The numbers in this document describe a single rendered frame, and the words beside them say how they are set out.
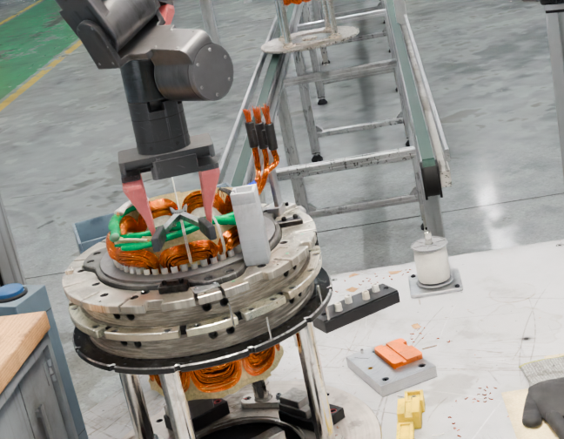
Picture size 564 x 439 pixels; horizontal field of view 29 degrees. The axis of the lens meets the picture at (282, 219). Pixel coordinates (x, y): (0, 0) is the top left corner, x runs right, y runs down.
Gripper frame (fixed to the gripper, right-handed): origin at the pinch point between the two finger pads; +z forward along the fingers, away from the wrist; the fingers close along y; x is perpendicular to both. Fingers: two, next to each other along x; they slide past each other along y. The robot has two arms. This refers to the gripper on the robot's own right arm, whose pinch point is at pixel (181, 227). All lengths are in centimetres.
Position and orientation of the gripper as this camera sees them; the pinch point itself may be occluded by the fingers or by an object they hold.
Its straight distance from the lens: 120.7
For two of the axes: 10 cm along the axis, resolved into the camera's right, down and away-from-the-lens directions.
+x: -1.5, -2.6, 9.5
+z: 1.7, 9.4, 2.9
